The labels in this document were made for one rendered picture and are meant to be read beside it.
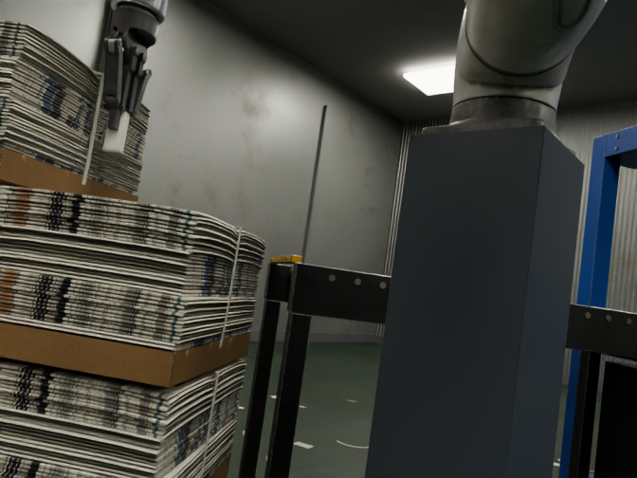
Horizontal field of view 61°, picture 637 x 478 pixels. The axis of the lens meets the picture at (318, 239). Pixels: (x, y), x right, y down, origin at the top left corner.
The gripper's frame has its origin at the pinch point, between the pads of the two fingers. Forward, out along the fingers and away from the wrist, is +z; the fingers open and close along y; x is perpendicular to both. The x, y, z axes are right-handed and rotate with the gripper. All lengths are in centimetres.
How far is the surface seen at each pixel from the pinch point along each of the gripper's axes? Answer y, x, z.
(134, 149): -16.1, -4.9, -0.8
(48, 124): 10.0, -5.1, 2.4
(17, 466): 18, 6, 48
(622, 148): -144, 133, -51
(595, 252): -153, 131, -9
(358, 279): -49, 41, 18
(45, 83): 11.5, -5.7, -3.3
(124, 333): 18.4, 16.5, 29.7
